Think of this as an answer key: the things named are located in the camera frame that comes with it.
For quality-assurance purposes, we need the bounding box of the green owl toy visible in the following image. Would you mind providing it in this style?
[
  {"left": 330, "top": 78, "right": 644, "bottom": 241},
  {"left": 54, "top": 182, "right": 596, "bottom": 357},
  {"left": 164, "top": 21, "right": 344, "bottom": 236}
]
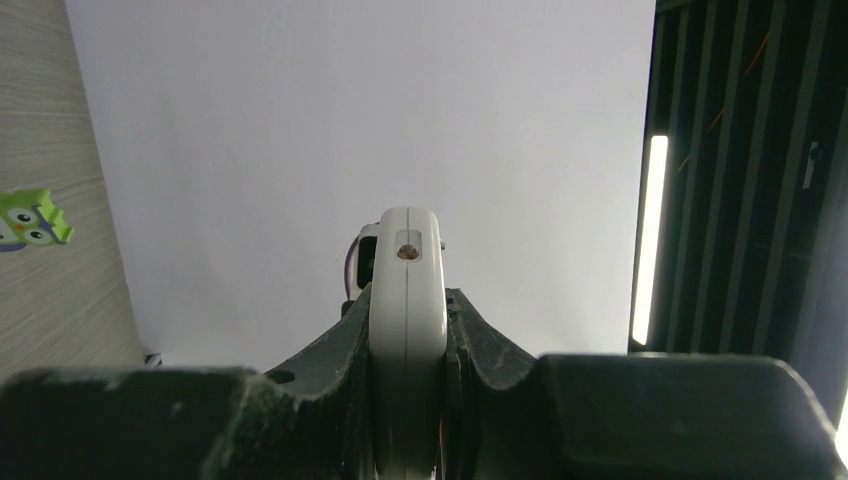
[{"left": 1, "top": 189, "right": 74, "bottom": 253}]

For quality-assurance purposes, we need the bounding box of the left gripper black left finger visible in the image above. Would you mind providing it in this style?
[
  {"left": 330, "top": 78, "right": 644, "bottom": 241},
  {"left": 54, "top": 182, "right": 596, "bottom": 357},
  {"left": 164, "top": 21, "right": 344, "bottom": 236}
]
[{"left": 1, "top": 293, "right": 371, "bottom": 479}]

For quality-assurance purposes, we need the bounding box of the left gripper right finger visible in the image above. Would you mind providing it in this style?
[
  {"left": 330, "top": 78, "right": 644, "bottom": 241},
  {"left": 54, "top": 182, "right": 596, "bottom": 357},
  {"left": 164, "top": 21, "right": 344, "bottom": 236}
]
[{"left": 443, "top": 289, "right": 847, "bottom": 479}]

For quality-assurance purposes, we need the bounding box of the large white remote control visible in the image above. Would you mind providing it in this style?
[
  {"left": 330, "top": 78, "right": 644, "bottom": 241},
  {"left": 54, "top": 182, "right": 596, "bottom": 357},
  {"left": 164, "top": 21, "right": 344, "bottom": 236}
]
[{"left": 368, "top": 206, "right": 447, "bottom": 479}]

